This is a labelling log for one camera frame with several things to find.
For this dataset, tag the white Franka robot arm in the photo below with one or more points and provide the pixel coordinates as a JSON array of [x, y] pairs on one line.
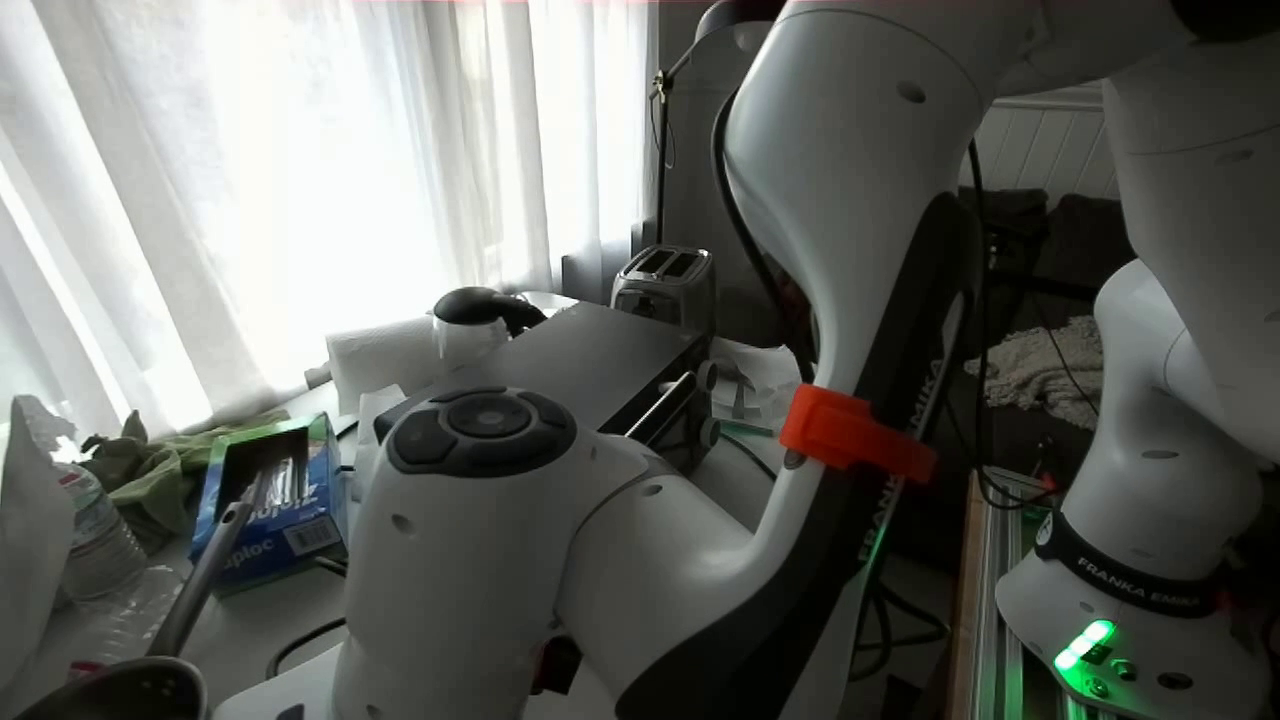
[[853, 161]]

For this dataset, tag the stainless steel toaster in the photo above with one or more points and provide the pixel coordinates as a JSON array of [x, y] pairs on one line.
[[663, 281]]

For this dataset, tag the grey partition panel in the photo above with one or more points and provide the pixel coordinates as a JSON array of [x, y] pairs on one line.
[[685, 174]]

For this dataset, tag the blue cardboard box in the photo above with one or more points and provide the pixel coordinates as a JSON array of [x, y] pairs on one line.
[[285, 512]]

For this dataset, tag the white cloth pile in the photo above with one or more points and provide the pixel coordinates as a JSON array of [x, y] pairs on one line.
[[1035, 367]]

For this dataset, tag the wooden workbench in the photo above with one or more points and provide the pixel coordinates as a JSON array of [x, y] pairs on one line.
[[974, 600]]

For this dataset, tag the white sheer curtain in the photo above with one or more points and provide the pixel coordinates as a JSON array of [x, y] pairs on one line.
[[264, 174]]

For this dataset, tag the black bag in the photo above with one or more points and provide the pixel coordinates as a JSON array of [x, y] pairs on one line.
[[1066, 241]]

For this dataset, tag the green-lit machine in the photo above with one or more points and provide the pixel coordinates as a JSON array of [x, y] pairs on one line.
[[1017, 624]]

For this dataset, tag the green blue box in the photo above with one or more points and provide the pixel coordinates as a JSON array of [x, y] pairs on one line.
[[144, 467]]

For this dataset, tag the clear plastic bottle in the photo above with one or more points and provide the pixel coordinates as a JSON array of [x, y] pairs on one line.
[[114, 573]]

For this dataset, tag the silver metal lamp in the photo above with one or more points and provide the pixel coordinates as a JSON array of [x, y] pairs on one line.
[[125, 688]]

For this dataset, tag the white plastic bag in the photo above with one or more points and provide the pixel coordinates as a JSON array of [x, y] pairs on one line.
[[30, 534]]

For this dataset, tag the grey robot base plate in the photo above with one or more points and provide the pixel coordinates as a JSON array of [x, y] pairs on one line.
[[1152, 672]]

